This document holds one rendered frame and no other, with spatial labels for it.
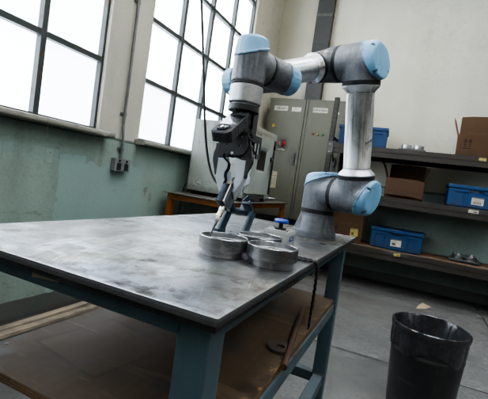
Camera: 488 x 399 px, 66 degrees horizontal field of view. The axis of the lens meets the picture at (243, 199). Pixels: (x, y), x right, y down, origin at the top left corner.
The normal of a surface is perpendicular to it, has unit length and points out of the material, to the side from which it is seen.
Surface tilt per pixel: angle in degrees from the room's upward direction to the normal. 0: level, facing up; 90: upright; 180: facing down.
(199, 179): 90
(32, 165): 90
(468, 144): 93
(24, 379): 0
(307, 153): 90
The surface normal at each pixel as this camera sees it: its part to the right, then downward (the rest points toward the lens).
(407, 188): -0.38, -0.12
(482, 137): -0.50, 0.04
